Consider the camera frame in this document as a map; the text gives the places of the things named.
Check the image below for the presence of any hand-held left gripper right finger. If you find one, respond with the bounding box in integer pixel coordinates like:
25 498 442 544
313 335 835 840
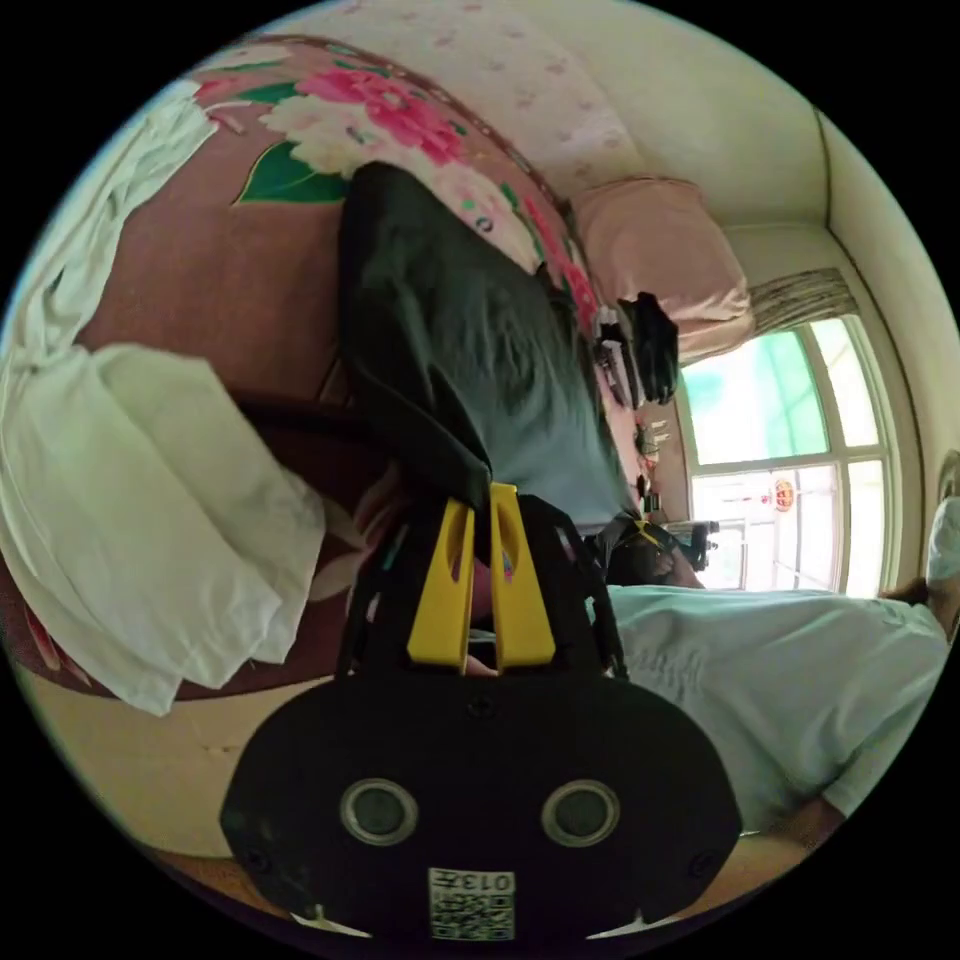
489 482 557 671

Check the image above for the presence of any black t-shirt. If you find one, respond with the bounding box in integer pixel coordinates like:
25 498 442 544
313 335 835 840
336 160 640 528

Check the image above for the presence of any bed with floral sheet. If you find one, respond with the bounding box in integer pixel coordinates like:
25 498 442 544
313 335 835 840
0 35 695 708

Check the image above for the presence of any person's left forearm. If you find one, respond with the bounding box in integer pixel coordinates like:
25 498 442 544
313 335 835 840
738 799 843 886

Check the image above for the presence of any pink pillow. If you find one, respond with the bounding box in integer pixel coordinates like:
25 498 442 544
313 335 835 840
572 176 756 363

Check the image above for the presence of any window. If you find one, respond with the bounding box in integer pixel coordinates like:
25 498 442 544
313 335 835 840
678 314 905 599

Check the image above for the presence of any pile of clothes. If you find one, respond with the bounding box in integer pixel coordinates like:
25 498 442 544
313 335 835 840
0 80 329 716

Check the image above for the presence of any striped curtain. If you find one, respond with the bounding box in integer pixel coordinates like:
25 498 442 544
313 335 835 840
748 267 861 337

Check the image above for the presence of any person's body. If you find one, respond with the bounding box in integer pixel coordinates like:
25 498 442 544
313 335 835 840
603 448 960 835

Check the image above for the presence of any person's right hand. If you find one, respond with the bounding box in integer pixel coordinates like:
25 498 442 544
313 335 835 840
616 542 708 591

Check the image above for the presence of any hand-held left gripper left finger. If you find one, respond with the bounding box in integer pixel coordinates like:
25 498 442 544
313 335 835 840
406 499 476 667

